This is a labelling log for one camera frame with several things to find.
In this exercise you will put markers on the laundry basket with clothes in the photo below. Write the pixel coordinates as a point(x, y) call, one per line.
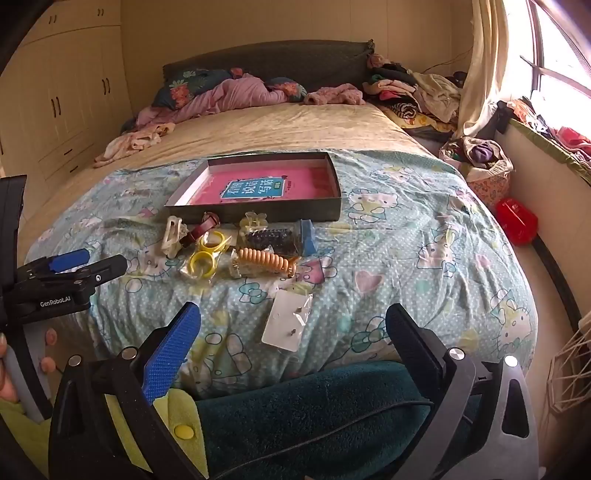
point(485, 159)

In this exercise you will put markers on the pile of clothes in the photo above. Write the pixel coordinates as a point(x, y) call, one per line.
point(415, 90)

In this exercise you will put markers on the cream curtain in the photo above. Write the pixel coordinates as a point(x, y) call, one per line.
point(482, 69)

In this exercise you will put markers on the cream pink clothes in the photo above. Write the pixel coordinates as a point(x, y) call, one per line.
point(134, 141)

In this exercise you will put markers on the large floral pillow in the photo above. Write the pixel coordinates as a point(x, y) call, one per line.
point(184, 85)

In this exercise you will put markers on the cream wardrobe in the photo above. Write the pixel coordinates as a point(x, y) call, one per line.
point(55, 92)

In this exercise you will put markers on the small floral pillow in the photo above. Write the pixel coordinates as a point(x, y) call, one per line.
point(288, 87)

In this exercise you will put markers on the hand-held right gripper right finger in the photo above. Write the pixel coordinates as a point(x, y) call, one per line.
point(411, 341)

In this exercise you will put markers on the white hair claw clip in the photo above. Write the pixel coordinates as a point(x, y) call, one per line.
point(173, 237)

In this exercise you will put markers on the dark grey headboard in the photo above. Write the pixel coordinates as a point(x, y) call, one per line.
point(286, 60)

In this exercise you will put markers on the window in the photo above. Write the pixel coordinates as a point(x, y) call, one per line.
point(563, 60)

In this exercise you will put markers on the white earring card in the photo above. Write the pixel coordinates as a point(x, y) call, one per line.
point(284, 330)

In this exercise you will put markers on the clothes on windowsill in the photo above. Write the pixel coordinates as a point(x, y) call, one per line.
point(568, 136)

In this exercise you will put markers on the clear packet with gold piece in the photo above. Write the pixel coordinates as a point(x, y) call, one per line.
point(234, 270)

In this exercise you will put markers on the small blue box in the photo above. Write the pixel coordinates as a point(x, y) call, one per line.
point(308, 237)

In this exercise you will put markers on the grey cardboard box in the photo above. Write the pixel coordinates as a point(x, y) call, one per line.
point(258, 213)

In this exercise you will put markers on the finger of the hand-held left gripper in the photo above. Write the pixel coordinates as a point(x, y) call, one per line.
point(104, 270)
point(69, 261)

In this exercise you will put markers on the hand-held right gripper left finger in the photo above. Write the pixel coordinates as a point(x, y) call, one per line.
point(173, 350)

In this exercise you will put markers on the dark red hair clip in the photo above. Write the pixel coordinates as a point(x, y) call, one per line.
point(201, 228)

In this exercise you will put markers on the pink fuzzy garment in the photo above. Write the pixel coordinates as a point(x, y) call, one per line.
point(334, 94)

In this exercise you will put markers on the yellow-green jacket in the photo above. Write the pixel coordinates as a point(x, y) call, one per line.
point(182, 429)

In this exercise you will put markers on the pink quilt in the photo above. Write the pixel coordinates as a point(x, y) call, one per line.
point(221, 97)

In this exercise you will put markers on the bed with beige sheet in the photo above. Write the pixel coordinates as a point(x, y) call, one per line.
point(277, 129)

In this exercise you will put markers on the clear hair claw clip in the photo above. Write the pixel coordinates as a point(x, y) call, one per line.
point(253, 221)

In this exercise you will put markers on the red plastic container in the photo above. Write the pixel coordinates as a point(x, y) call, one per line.
point(517, 221)

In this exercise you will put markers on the person's left hand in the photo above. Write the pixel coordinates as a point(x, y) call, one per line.
point(7, 374)

